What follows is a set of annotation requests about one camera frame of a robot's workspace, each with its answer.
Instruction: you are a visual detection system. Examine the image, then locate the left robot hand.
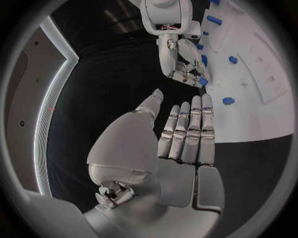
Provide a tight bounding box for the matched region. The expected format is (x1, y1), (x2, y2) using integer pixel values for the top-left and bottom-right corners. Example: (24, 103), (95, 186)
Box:
(83, 88), (225, 238)

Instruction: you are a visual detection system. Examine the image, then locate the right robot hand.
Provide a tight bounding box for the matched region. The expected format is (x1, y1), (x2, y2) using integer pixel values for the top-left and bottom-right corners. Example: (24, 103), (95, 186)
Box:
(155, 34), (211, 88)

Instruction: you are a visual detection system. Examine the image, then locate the white task board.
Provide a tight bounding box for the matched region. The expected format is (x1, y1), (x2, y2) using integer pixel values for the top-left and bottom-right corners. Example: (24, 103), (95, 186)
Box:
(200, 0), (296, 144)

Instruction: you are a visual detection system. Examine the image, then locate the thick blue cylinder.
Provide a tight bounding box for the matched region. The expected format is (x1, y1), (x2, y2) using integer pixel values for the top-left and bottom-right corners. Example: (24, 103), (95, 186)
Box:
(206, 15), (223, 26)

